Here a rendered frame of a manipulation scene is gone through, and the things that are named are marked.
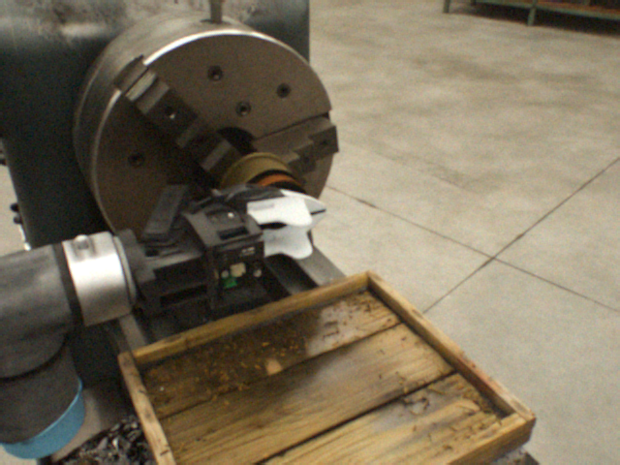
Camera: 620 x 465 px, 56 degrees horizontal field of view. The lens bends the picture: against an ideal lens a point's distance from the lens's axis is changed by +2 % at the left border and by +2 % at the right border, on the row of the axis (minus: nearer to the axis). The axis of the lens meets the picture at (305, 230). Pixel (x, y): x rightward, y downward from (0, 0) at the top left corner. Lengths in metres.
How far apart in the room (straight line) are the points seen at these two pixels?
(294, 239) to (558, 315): 1.83
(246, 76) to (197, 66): 0.06
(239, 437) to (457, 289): 1.79
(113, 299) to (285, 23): 0.51
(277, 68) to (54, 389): 0.42
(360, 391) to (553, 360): 1.51
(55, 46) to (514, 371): 1.69
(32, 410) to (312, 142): 0.40
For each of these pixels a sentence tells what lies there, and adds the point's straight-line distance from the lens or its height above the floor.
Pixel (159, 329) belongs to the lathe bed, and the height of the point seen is 0.84.
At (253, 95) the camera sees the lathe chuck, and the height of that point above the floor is 1.16.
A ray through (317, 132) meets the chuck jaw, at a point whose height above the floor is 1.12.
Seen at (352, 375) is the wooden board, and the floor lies 0.89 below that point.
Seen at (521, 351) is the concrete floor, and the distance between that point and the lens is 2.14.
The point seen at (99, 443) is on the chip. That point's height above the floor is 0.58.
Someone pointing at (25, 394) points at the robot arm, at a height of 1.01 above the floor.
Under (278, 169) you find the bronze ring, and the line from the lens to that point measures 0.61.
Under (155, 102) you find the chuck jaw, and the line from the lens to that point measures 0.62.
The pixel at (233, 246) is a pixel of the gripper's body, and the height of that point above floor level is 1.11.
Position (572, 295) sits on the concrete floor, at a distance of 2.47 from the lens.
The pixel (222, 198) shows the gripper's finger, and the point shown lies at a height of 1.12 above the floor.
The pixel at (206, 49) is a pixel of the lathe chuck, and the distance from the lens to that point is 0.67.
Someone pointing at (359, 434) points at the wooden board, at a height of 0.89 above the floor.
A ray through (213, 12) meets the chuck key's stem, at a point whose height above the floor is 1.25.
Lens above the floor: 1.38
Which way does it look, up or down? 32 degrees down
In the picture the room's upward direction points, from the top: straight up
